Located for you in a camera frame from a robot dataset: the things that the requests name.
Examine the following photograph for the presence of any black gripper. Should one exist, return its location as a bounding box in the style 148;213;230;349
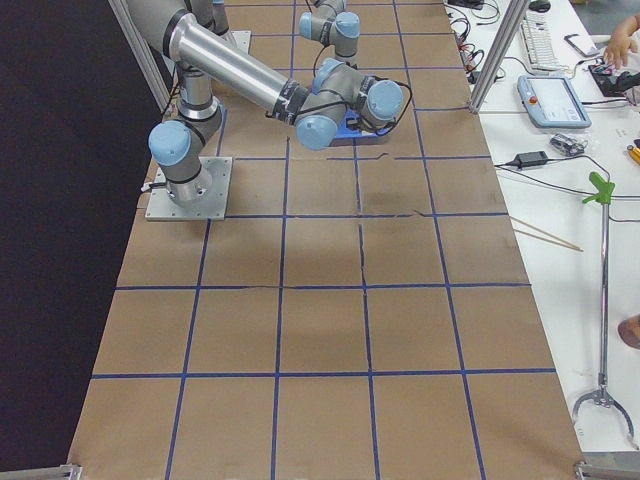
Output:
344;116;395;138

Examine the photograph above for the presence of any green handled reacher grabber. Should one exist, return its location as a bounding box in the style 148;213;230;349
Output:
571;171;639;451

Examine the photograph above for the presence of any blue plastic tray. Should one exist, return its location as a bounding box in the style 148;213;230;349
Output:
330;109;393;147

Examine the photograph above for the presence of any white keyboard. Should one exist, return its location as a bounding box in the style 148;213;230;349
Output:
520;10;565;72

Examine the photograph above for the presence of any aluminium frame post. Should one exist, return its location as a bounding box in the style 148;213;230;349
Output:
468;0;529;114

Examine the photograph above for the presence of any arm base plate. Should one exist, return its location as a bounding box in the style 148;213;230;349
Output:
145;156;233;221
225;30;252;53

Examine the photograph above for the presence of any teach pendant tablet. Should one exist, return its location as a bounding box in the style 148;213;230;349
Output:
516;75;592;129

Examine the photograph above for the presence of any black power adapter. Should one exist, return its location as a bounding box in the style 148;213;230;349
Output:
513;151;549;169

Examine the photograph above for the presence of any black smartphone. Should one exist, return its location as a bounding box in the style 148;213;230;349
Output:
564;33;599;57

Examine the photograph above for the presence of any wooden chopstick pair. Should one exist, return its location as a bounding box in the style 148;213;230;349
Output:
509;216;583;252

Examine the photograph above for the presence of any person hand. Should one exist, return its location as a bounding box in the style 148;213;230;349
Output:
603;33;639;69

